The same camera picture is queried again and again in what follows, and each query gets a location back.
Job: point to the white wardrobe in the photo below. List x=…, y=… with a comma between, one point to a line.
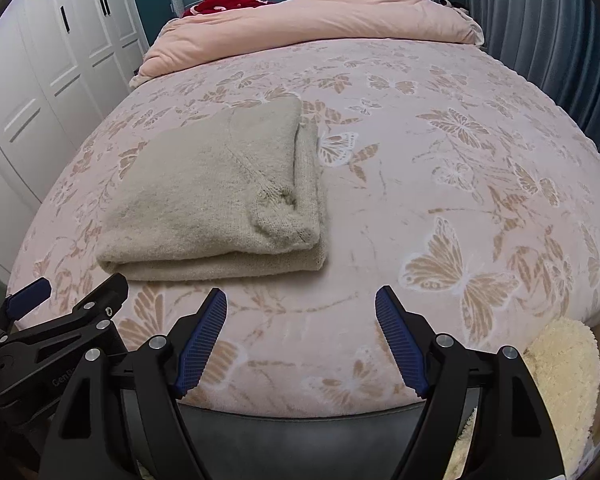
x=40, y=85

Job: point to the pink butterfly print blanket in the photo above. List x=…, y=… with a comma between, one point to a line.
x=430, y=160

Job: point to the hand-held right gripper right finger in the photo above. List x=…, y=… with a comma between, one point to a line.
x=400, y=340

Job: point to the pink duvet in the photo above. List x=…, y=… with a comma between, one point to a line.
x=305, y=25

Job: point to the red cloth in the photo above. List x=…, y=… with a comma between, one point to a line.
x=220, y=0

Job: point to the cream fluffy rug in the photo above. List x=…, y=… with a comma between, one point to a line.
x=560, y=375

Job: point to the beige knit sweater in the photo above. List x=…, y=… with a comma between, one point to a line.
x=205, y=185

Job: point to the grey curtain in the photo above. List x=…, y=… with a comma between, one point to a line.
x=545, y=35

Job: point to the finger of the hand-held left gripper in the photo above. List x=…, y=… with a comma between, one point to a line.
x=107, y=292
x=30, y=292

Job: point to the black and white plush toy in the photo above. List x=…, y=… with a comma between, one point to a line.
x=446, y=3

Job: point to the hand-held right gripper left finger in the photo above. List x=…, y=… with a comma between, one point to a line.
x=200, y=345

